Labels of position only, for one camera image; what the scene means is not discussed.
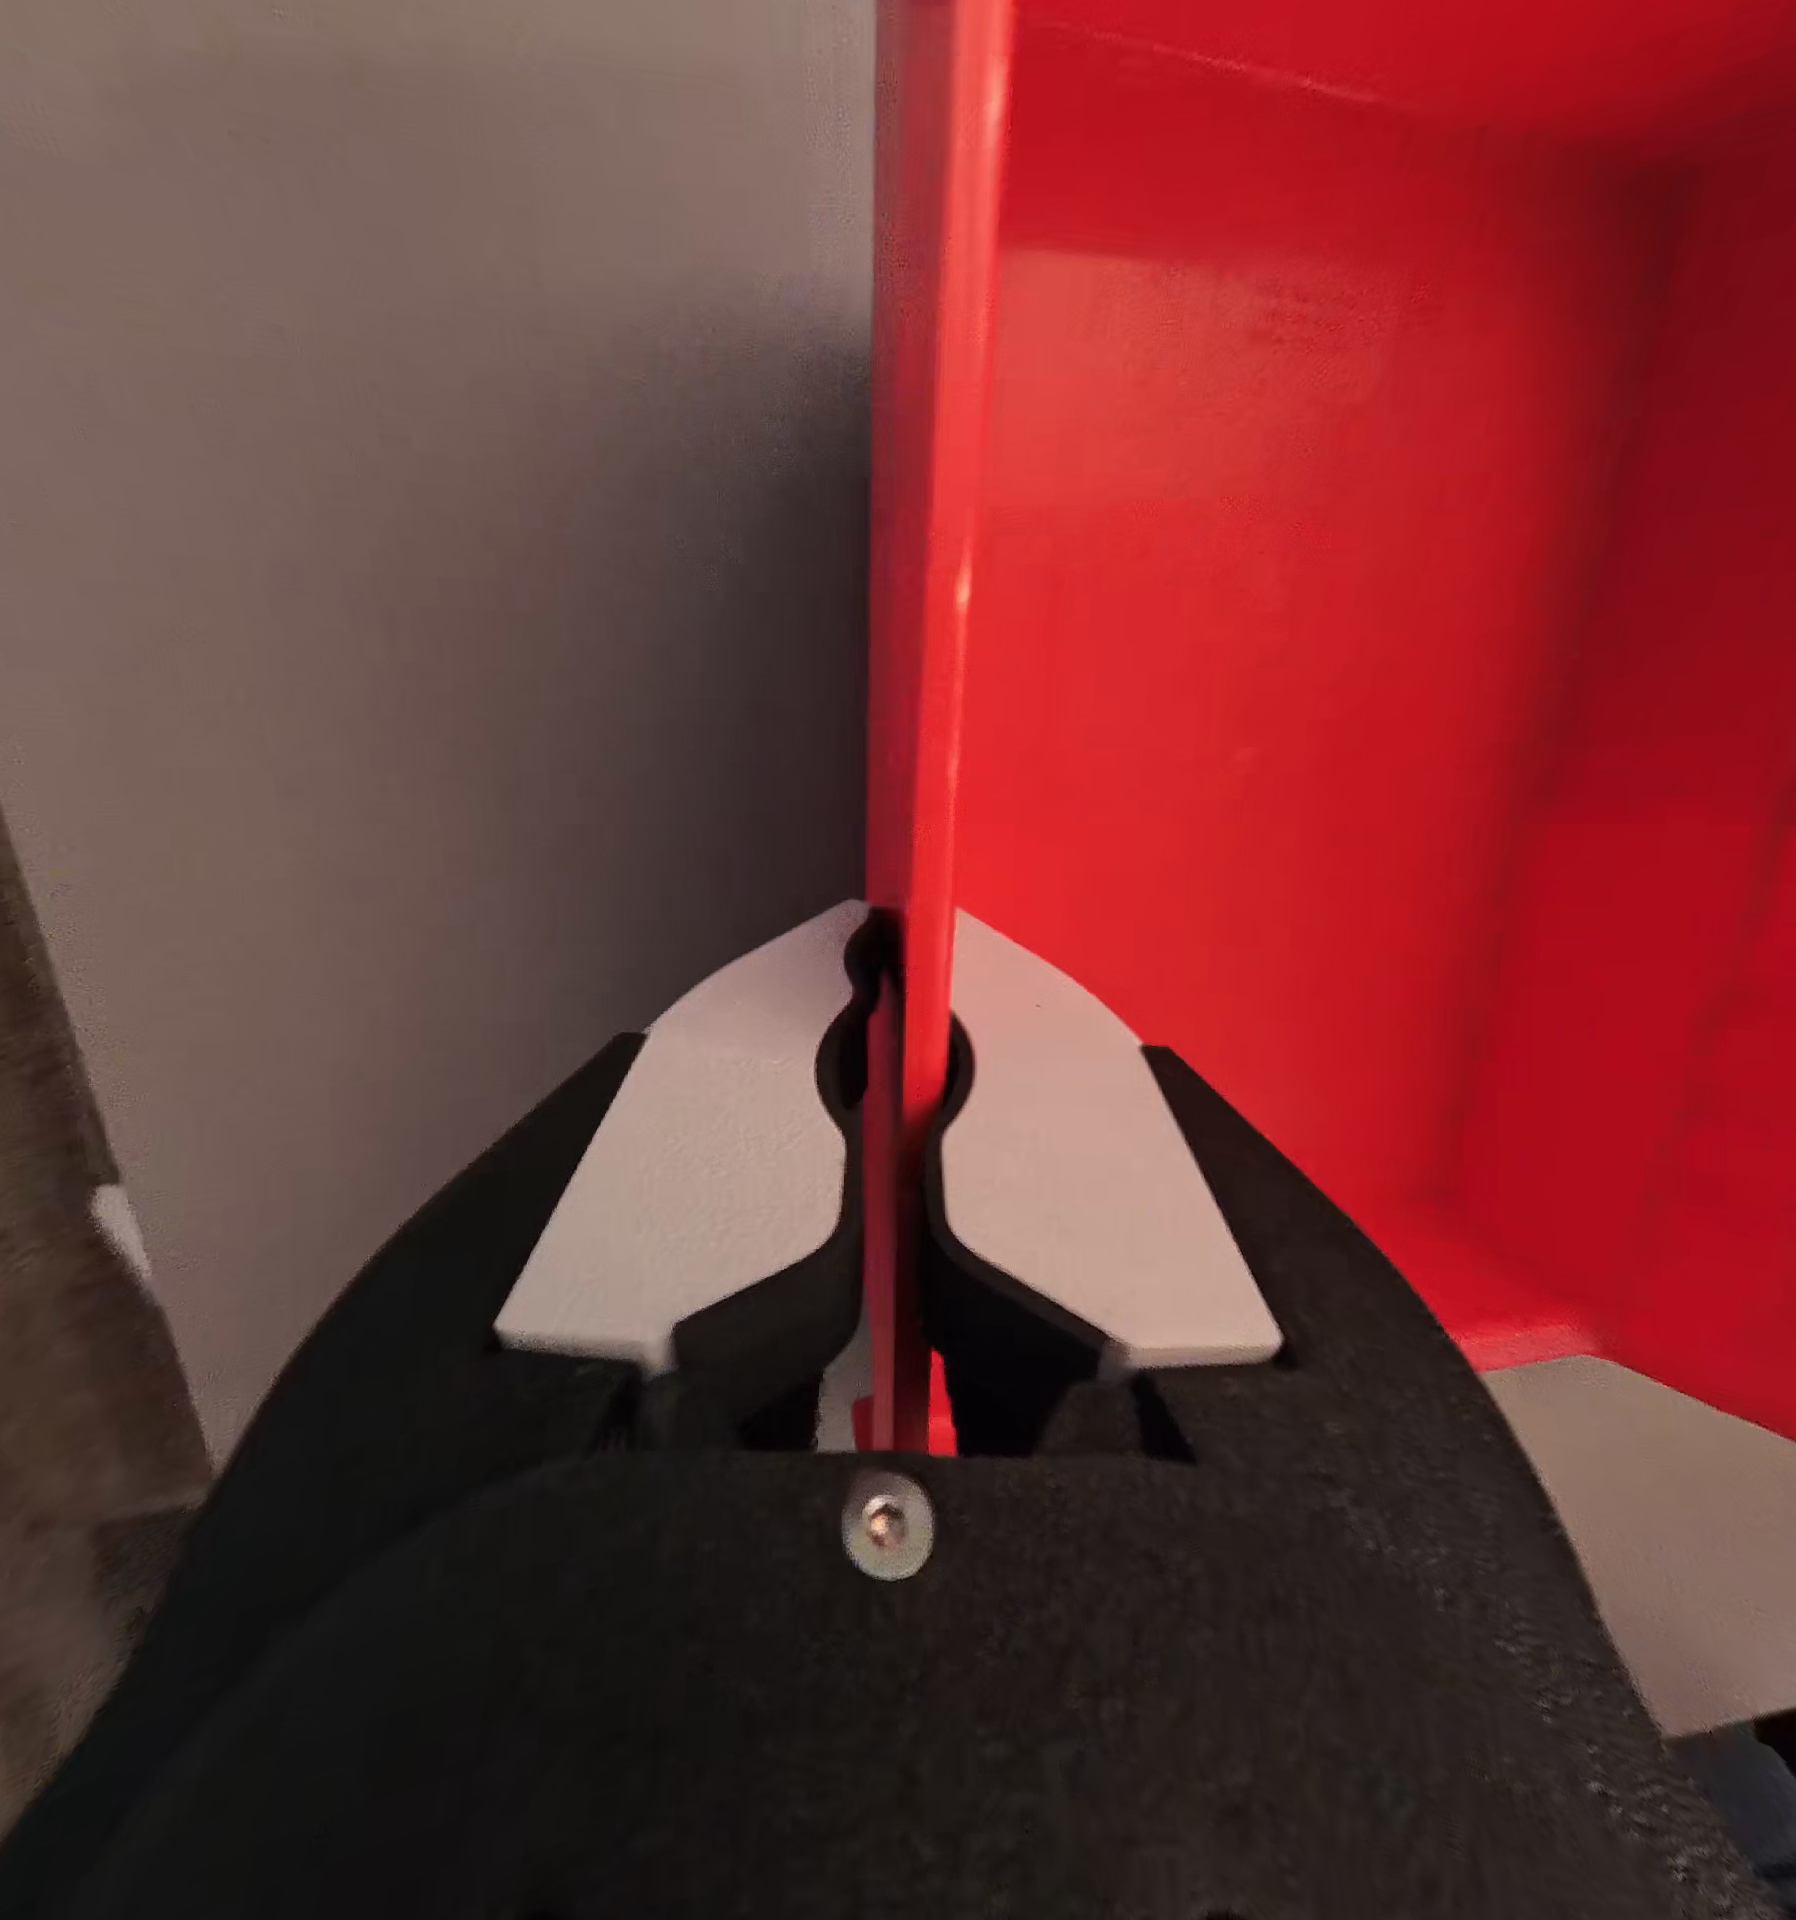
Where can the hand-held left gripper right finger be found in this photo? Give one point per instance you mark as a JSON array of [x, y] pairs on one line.
[[1109, 1201]]

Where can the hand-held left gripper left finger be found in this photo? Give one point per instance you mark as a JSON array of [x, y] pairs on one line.
[[688, 1201]]

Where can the red plastic bin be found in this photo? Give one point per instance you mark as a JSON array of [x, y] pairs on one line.
[[1288, 600]]

